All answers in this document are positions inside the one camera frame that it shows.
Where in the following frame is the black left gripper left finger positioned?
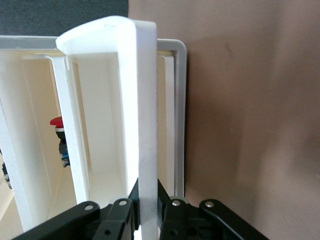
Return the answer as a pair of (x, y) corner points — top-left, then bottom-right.
(11, 176), (140, 240)

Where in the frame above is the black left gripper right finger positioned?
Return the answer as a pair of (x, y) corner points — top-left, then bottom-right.
(157, 178), (271, 240)

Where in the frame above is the cream cabinet drawer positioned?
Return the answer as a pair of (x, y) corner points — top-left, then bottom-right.
(53, 15), (159, 240)
(0, 53), (76, 232)
(0, 49), (25, 240)
(157, 49), (177, 198)

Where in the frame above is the white drawer cabinet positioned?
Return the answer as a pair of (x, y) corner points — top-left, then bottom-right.
(0, 34), (188, 201)

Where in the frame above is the black and blue switch part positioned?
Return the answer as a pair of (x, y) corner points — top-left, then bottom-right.
(0, 146), (12, 191)

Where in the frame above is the red push button switch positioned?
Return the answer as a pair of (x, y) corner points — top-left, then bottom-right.
(49, 116), (71, 169)

